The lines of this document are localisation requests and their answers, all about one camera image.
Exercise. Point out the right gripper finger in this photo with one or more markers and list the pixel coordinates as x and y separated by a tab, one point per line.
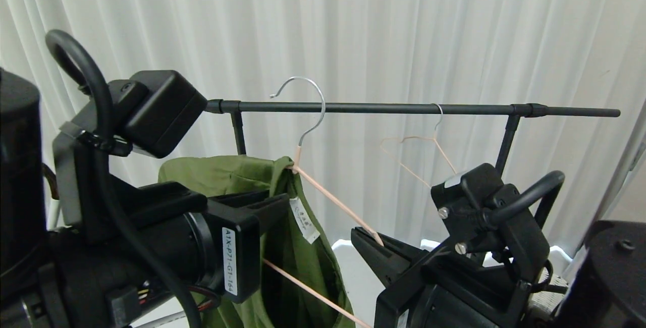
386	265
398	249

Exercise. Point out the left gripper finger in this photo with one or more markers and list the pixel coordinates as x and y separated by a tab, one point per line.
275	217

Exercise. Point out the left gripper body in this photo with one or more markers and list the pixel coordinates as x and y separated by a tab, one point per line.
242	247

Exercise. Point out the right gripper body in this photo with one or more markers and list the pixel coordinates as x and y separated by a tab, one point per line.
444	303

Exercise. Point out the pink clothes hanger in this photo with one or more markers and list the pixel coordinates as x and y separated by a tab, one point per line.
435	133
338	205

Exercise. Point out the green printed shirt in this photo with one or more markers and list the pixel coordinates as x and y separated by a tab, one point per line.
227	174

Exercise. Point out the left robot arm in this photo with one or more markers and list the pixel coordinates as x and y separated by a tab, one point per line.
20	166

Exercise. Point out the black clothes rack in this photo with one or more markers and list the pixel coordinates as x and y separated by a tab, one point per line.
378	108

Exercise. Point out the white curtain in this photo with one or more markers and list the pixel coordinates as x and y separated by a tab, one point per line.
378	30

